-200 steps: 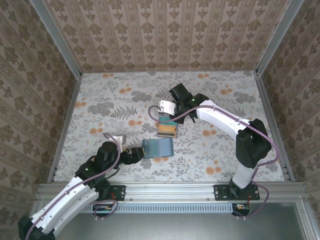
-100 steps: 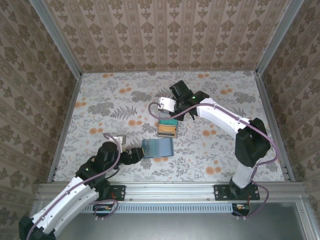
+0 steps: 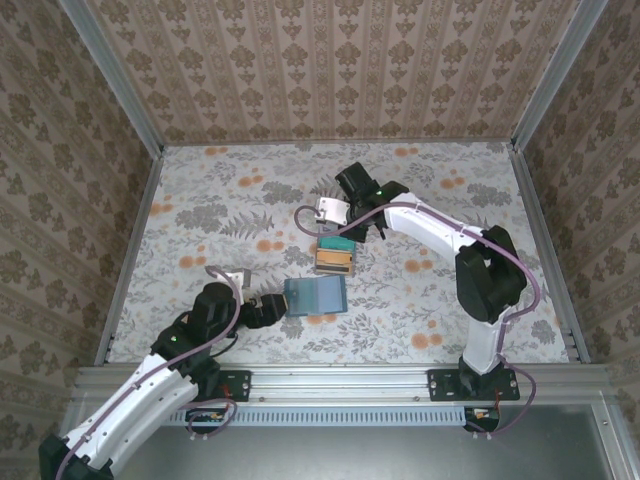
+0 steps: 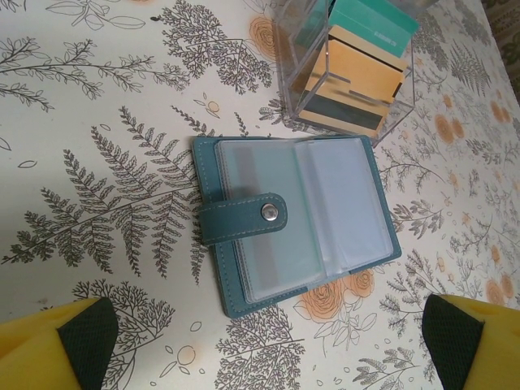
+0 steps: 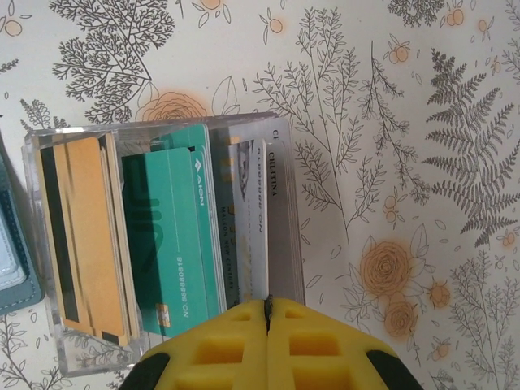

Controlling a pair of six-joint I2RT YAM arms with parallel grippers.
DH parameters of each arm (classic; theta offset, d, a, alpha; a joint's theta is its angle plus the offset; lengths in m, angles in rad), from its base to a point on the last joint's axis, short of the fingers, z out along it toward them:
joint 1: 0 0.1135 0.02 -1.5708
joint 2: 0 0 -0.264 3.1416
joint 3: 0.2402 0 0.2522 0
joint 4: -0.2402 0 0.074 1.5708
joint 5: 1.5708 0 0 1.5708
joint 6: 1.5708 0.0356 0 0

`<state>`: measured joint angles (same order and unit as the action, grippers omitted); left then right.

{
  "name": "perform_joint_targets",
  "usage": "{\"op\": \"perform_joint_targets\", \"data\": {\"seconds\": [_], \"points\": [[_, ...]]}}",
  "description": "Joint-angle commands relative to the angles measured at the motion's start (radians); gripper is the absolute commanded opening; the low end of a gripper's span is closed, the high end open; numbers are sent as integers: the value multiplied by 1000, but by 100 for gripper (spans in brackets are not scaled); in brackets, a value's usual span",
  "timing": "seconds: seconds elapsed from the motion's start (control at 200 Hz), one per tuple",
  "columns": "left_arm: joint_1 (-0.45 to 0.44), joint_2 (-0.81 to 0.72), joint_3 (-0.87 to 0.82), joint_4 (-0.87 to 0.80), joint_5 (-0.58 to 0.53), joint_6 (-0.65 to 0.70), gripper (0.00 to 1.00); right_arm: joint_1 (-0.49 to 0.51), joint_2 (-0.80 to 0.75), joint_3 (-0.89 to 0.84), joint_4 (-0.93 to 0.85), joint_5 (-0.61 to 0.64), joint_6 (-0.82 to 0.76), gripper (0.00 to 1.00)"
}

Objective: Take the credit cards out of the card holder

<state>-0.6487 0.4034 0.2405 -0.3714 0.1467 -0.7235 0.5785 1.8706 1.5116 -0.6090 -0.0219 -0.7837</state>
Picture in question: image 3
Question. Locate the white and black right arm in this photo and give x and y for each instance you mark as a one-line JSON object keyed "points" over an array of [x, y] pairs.
{"points": [[435, 225]]}

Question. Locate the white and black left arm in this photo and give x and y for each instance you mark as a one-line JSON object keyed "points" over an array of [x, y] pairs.
{"points": [[130, 405]]}

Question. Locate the green bank card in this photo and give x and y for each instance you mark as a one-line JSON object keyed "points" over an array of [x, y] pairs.
{"points": [[337, 244]]}

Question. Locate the teal leather card holder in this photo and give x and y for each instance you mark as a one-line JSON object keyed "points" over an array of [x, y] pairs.
{"points": [[325, 295]]}

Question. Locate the long aluminium frame rail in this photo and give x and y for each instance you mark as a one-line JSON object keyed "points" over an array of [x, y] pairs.
{"points": [[340, 382]]}

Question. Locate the grey metal panel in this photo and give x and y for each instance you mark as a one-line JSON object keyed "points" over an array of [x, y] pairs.
{"points": [[350, 455]]}

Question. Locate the aluminium side rail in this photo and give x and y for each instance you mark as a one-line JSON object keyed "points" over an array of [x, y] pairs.
{"points": [[550, 250], [127, 260]]}

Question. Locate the clear acrylic card box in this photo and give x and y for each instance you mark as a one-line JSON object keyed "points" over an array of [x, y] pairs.
{"points": [[352, 260]]}

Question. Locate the gold bank card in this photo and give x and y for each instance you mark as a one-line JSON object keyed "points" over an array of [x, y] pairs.
{"points": [[332, 256]]}

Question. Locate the floral patterned table cover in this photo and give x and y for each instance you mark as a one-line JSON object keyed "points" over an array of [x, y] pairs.
{"points": [[225, 200]]}

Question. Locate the aluminium frame post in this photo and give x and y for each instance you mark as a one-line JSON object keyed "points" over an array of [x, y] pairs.
{"points": [[115, 80], [560, 75]]}

